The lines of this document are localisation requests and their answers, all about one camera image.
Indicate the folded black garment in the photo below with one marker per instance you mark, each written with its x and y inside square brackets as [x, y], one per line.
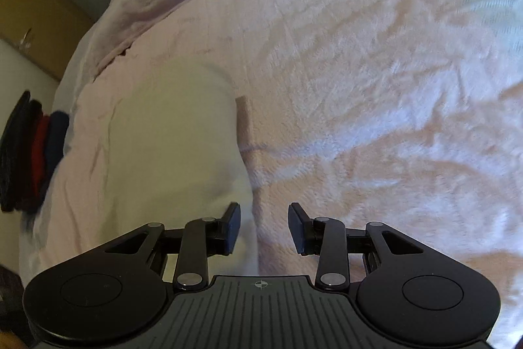
[32, 115]

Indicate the white long sleeve shirt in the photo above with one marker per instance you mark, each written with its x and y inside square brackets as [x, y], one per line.
[173, 157]

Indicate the folded blue jeans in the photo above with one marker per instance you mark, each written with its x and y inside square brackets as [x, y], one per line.
[15, 174]

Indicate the wooden door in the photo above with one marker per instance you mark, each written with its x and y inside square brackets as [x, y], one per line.
[57, 27]

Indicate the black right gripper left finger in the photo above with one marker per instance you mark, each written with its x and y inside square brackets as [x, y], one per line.
[204, 238]

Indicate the silver door handle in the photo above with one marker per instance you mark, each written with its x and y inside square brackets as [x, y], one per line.
[25, 42]

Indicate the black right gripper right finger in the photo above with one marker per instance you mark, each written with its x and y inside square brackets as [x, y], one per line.
[325, 238]

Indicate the pink textured bed blanket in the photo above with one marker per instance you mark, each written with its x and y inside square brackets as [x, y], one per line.
[403, 111]

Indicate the folded red garment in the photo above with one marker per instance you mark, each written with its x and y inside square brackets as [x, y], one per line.
[37, 158]

